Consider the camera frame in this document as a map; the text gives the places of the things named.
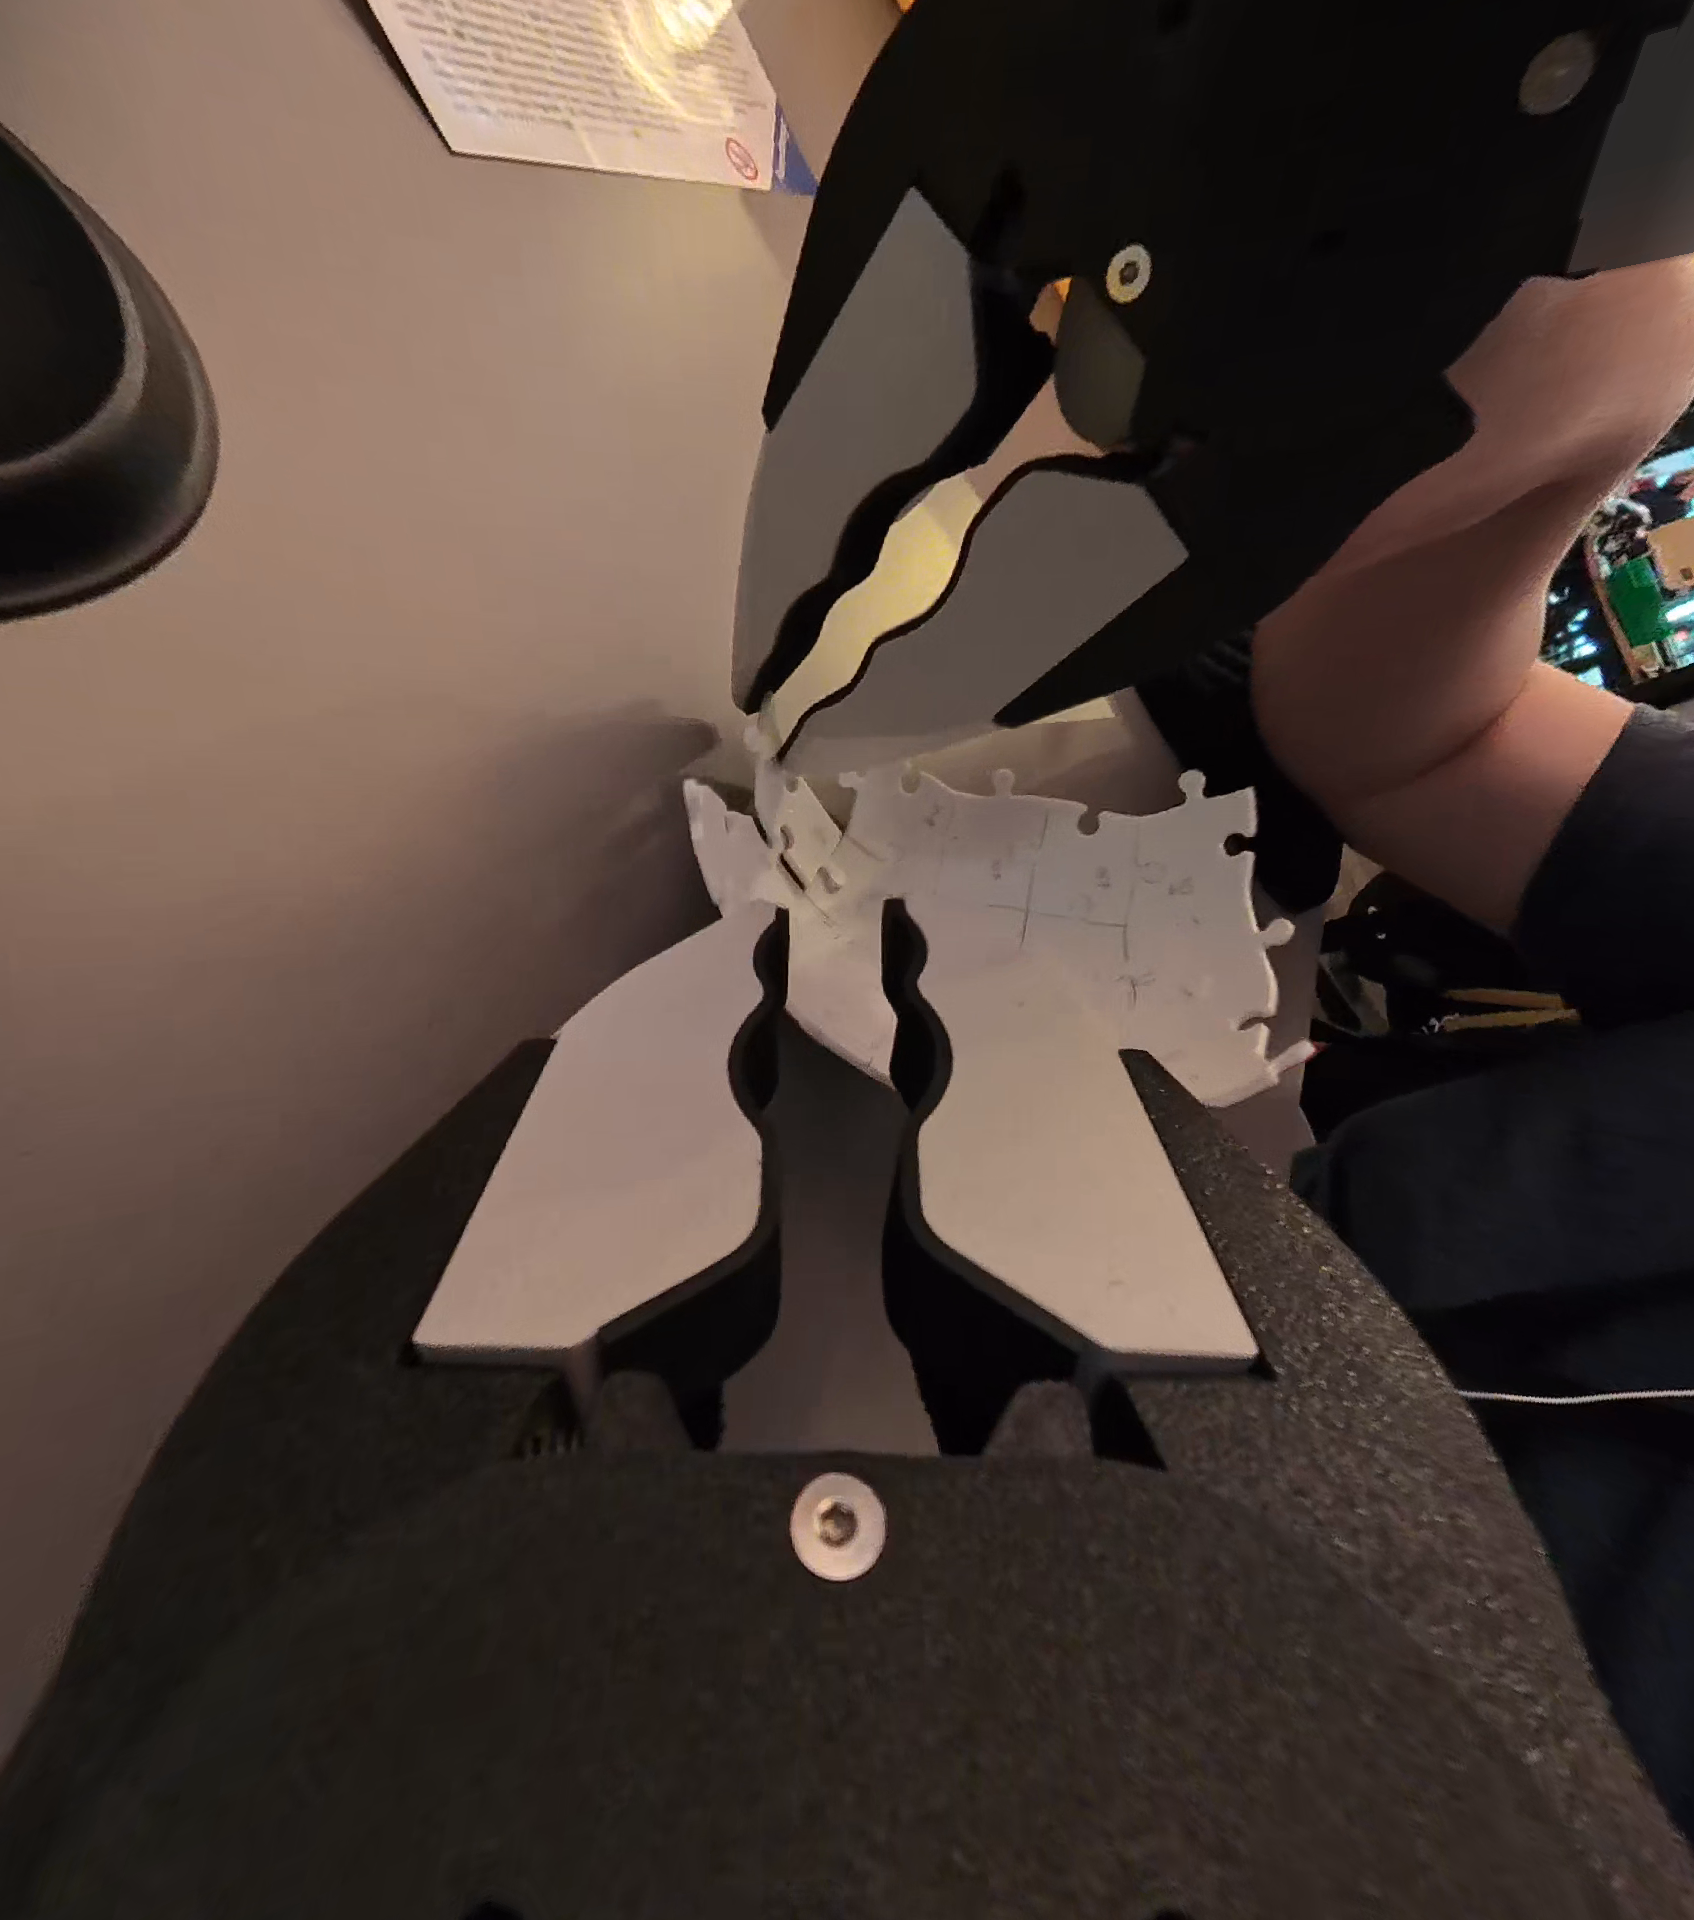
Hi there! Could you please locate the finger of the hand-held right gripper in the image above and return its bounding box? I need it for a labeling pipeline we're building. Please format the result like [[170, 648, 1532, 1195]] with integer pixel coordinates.
[[737, 188, 1048, 726], [783, 451, 1200, 752]]

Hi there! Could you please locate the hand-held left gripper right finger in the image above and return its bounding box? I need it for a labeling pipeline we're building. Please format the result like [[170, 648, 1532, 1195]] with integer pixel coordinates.
[[888, 895, 1263, 1382]]

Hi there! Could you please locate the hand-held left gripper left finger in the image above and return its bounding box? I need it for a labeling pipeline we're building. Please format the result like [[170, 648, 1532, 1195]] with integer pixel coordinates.
[[415, 909, 790, 1375]]

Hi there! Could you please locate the assembled white puzzle section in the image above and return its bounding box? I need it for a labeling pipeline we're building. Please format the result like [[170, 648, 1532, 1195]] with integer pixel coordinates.
[[683, 759, 1323, 1104]]

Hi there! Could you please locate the person's right forearm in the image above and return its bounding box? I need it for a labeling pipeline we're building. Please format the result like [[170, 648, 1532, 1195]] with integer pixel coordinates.
[[1253, 256, 1694, 932]]

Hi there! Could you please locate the black round ball stand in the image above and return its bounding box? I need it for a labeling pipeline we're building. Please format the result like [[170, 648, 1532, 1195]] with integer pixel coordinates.
[[0, 45, 220, 634]]

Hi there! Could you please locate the black chair armrest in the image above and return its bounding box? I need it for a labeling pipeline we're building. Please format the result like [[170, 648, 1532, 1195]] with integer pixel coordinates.
[[1134, 645, 1358, 916]]

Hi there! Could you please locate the white instruction leaflet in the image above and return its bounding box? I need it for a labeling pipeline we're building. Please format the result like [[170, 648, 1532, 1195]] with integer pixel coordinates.
[[368, 0, 818, 195]]

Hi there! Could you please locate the white drawstring cord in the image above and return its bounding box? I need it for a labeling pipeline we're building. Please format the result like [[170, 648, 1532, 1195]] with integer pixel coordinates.
[[1465, 1375, 1694, 1415]]

